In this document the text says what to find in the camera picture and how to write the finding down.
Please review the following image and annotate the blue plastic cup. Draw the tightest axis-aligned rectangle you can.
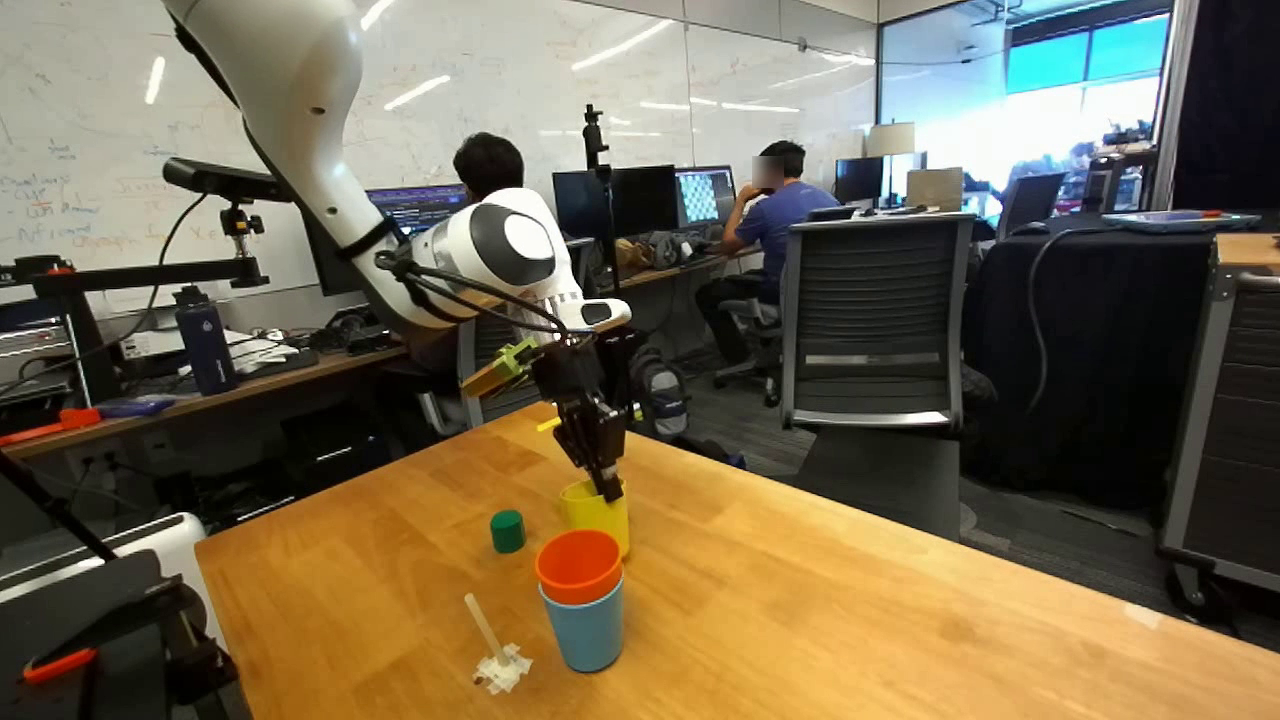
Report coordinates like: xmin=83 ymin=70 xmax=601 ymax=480
xmin=537 ymin=585 xmax=629 ymax=679

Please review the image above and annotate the white plastic jack toy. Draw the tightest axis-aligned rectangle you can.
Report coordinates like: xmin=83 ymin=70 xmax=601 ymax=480
xmin=461 ymin=591 xmax=537 ymax=702

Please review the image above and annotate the black camera on tripod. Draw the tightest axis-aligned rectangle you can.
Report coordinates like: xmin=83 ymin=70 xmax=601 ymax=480
xmin=159 ymin=154 xmax=301 ymax=255

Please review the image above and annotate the gray rolling cabinet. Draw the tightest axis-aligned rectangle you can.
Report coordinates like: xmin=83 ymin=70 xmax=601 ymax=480
xmin=1158 ymin=266 xmax=1280 ymax=606

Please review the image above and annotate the yellow plastic cup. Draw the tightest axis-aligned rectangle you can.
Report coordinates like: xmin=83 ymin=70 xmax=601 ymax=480
xmin=558 ymin=474 xmax=635 ymax=565

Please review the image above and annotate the black pole stand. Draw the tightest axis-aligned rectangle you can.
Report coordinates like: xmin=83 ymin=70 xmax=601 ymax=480
xmin=576 ymin=101 xmax=622 ymax=294

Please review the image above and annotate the white box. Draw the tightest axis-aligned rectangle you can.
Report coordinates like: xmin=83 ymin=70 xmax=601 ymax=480
xmin=0 ymin=507 xmax=218 ymax=634

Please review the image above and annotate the cardboard box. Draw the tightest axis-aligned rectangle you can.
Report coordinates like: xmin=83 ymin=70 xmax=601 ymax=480
xmin=904 ymin=166 xmax=970 ymax=217

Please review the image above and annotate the dark green block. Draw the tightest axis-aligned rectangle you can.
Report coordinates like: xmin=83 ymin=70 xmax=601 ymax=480
xmin=490 ymin=504 xmax=528 ymax=555

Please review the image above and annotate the white cloth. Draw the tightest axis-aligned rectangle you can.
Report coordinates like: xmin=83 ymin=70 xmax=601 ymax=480
xmin=218 ymin=329 xmax=310 ymax=382

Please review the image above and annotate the black clamp bar stand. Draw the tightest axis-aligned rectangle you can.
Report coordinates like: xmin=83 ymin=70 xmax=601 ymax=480
xmin=0 ymin=252 xmax=271 ymax=411

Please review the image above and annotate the orange plastic cup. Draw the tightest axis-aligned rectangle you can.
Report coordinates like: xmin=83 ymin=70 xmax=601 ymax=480
xmin=531 ymin=525 xmax=629 ymax=608

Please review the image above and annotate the dark blue water bottle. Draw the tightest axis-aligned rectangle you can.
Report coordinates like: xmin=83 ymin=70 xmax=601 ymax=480
xmin=171 ymin=286 xmax=241 ymax=401

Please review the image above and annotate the wooden desk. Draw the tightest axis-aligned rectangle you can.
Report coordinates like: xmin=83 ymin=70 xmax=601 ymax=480
xmin=0 ymin=339 xmax=412 ymax=464

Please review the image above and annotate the gray mesh office chair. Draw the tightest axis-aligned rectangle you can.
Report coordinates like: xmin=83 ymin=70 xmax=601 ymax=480
xmin=778 ymin=209 xmax=986 ymax=538

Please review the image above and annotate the monitor with blue screen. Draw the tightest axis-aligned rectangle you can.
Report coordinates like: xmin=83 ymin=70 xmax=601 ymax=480
xmin=364 ymin=180 xmax=472 ymax=245

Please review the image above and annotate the person with dark hair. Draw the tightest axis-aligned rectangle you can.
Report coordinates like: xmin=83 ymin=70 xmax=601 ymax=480
xmin=448 ymin=129 xmax=531 ymax=209

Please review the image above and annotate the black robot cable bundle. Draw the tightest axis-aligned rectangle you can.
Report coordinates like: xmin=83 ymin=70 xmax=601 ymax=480
xmin=378 ymin=238 xmax=572 ymax=336

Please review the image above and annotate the person in blue shirt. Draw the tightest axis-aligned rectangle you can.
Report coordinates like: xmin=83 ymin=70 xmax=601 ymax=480
xmin=691 ymin=137 xmax=850 ymax=393

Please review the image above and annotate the black backpack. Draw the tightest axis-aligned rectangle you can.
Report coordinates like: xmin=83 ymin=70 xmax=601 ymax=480
xmin=629 ymin=336 xmax=697 ymax=443

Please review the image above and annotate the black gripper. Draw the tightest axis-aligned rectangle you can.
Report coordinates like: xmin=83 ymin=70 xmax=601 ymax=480
xmin=531 ymin=326 xmax=647 ymax=507

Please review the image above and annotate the wrist camera with yellow mount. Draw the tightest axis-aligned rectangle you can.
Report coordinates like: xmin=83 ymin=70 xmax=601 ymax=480
xmin=455 ymin=333 xmax=551 ymax=405

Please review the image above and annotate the black computer monitor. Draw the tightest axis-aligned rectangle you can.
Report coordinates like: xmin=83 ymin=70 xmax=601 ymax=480
xmin=547 ymin=166 xmax=681 ymax=245

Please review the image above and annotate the lit laptop screen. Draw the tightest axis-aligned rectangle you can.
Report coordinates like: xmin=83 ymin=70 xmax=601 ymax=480
xmin=672 ymin=161 xmax=742 ymax=234

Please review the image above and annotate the black device with orange handle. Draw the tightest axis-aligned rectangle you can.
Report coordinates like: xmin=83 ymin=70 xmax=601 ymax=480
xmin=0 ymin=451 xmax=256 ymax=720

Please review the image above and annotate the white lamp shade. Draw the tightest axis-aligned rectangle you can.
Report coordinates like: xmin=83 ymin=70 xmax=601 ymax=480
xmin=863 ymin=119 xmax=920 ymax=166

